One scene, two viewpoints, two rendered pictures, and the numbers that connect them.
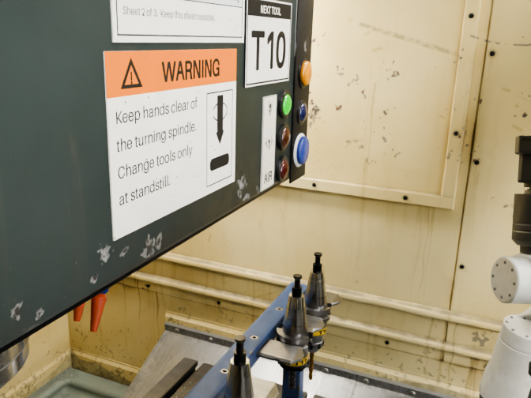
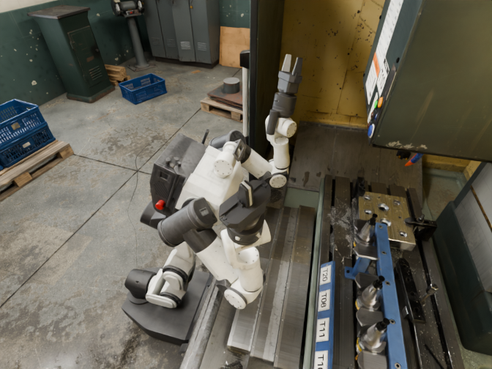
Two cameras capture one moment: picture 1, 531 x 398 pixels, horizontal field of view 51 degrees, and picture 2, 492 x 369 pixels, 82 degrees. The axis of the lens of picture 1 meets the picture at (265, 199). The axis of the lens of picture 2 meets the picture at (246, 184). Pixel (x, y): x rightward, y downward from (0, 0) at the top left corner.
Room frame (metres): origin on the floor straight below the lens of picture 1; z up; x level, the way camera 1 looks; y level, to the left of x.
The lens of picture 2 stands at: (1.16, -0.46, 1.99)
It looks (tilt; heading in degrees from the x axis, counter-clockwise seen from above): 42 degrees down; 172
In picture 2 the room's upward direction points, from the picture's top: straight up
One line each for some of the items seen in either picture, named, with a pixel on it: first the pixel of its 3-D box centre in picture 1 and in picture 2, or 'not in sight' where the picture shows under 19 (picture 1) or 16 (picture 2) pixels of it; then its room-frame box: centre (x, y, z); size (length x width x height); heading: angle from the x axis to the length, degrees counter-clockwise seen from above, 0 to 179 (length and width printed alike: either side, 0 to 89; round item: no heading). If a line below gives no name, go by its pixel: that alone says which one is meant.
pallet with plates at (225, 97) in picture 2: not in sight; (250, 97); (-2.62, 0.17, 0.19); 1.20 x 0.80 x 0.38; 51
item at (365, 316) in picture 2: (305, 322); (370, 318); (0.90, -0.08, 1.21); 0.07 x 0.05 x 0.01; 67
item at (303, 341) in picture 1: (294, 336); (368, 299); (0.85, -0.06, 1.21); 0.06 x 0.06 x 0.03
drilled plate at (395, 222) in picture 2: not in sight; (382, 217); (0.39, 0.32, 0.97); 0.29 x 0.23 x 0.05; 157
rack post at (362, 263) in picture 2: not in sight; (366, 255); (0.62, 0.10, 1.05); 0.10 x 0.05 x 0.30; 67
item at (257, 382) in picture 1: (255, 389); (365, 251); (0.70, 0.01, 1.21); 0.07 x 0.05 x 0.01; 67
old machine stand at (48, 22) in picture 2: not in sight; (77, 56); (-3.51, -2.28, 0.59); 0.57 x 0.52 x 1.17; 152
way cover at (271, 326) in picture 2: not in sight; (278, 266); (0.42, -0.18, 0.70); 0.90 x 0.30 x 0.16; 157
